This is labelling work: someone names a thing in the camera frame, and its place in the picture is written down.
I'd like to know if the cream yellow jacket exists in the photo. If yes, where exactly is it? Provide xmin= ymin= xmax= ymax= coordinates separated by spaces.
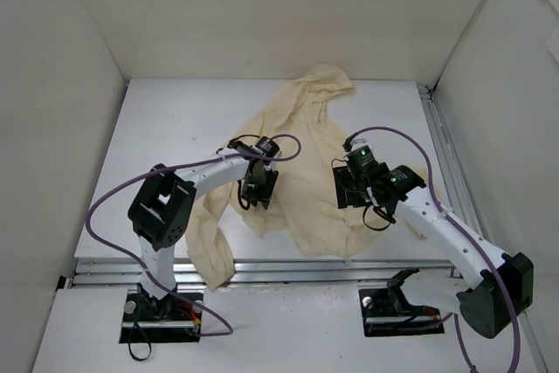
xmin=185 ymin=65 xmax=438 ymax=287

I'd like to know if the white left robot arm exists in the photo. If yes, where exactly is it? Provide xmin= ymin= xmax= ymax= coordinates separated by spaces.
xmin=128 ymin=136 xmax=280 ymax=321

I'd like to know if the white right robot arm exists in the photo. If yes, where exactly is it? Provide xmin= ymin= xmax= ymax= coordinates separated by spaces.
xmin=333 ymin=145 xmax=534 ymax=339

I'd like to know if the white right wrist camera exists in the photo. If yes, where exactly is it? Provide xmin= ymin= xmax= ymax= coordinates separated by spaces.
xmin=349 ymin=138 xmax=369 ymax=151

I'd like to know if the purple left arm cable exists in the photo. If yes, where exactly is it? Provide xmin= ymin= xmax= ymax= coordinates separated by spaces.
xmin=85 ymin=133 xmax=303 ymax=339

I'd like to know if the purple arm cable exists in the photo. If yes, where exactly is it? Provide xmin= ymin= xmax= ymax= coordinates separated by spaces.
xmin=85 ymin=133 xmax=303 ymax=339
xmin=342 ymin=126 xmax=523 ymax=371

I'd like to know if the front aluminium rail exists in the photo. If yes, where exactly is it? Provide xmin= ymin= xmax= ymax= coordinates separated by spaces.
xmin=72 ymin=260 xmax=451 ymax=287

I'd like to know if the aluminium rail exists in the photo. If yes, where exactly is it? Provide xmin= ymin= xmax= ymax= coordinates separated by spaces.
xmin=417 ymin=84 xmax=547 ymax=373
xmin=72 ymin=260 xmax=451 ymax=287

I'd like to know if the right aluminium rail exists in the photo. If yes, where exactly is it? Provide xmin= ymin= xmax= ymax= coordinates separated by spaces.
xmin=417 ymin=84 xmax=547 ymax=373

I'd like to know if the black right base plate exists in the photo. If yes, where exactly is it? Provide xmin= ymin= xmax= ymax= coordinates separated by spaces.
xmin=358 ymin=288 xmax=445 ymax=338

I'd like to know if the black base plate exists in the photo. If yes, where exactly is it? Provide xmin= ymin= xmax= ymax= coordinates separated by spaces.
xmin=358 ymin=288 xmax=445 ymax=338
xmin=119 ymin=291 xmax=202 ymax=344

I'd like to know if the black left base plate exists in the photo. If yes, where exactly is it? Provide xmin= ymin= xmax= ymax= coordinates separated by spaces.
xmin=119 ymin=291 xmax=202 ymax=344

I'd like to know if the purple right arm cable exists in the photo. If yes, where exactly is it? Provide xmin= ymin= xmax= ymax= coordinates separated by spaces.
xmin=342 ymin=126 xmax=523 ymax=371

